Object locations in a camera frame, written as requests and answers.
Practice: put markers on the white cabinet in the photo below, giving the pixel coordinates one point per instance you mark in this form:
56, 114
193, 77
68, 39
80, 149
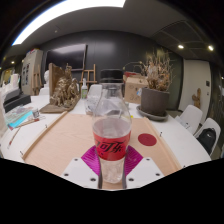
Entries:
31, 70

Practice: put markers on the grey plant saucer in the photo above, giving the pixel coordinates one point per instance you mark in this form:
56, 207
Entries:
156, 117

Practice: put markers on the flat round red coaster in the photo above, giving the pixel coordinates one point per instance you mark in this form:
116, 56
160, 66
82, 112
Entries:
147, 139

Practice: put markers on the small green-labelled spray bottle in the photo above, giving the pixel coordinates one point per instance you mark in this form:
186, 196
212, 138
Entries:
84, 91

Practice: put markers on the black boxes stack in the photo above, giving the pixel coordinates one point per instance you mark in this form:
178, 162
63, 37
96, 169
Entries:
16, 100

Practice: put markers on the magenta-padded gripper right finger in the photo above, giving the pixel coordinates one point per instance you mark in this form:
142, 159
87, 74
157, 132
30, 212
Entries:
135, 160

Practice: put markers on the clear red-labelled drink bottle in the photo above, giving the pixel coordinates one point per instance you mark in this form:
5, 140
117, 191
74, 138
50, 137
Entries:
111, 143

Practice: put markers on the colourful book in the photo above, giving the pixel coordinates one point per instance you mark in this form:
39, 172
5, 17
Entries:
20, 116

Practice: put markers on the red box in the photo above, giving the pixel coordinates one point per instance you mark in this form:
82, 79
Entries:
131, 74

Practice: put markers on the dried plant in grey pot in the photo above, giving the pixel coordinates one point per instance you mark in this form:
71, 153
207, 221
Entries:
155, 101

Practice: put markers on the white plastic chair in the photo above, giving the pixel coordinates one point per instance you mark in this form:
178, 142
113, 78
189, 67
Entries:
191, 116
95, 90
213, 125

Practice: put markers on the cardboard box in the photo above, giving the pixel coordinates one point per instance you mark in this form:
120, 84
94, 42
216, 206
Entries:
132, 90

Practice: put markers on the wooden easel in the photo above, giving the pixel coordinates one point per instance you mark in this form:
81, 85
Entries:
88, 81

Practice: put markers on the beige wood-grain table mat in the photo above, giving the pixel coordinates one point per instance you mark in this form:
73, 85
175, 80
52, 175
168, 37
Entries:
66, 140

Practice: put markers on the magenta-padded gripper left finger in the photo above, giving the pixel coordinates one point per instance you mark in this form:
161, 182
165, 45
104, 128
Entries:
88, 160

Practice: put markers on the white plaster bust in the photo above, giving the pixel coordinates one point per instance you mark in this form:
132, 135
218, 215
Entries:
45, 90

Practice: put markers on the black wall screen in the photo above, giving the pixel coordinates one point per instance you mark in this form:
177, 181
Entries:
66, 56

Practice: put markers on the recessed ceiling spot lights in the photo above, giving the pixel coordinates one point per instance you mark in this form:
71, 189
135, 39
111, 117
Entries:
180, 46

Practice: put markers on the long ceiling light panel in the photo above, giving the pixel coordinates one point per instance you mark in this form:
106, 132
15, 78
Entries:
66, 8

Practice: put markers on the black backpack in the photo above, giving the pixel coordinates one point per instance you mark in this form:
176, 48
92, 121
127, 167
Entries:
206, 140

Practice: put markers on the brown carved sculpture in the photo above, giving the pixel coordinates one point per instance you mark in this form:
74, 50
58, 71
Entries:
65, 91

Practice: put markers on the wooden wall figure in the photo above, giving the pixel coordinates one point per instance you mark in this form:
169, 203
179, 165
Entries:
196, 98

